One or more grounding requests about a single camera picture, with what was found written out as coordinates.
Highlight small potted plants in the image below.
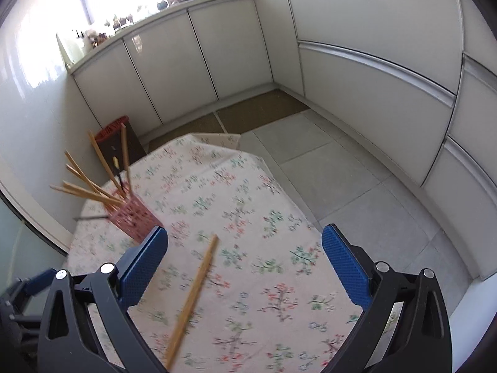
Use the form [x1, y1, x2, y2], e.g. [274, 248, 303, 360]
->
[112, 13, 135, 30]

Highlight floral tablecloth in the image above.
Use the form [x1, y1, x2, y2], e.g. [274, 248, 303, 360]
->
[67, 133, 404, 373]

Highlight single bamboo chopstick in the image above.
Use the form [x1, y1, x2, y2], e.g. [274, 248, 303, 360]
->
[165, 234, 219, 371]

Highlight brown floor mat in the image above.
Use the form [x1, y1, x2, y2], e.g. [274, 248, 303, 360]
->
[145, 89, 309, 146]

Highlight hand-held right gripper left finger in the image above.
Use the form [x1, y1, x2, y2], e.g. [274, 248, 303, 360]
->
[38, 224, 169, 373]

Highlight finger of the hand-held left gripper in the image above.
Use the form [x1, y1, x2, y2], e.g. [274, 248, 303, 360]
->
[0, 269, 56, 333]

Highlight pink plastic basket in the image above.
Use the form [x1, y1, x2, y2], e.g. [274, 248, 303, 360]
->
[107, 196, 164, 243]

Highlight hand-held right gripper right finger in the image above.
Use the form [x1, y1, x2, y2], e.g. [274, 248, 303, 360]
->
[321, 223, 453, 373]

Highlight bundle of bamboo chopsticks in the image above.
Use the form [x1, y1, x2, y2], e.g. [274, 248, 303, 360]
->
[50, 123, 133, 207]

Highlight frosted glass panel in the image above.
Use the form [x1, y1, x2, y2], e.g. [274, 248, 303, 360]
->
[0, 194, 71, 292]

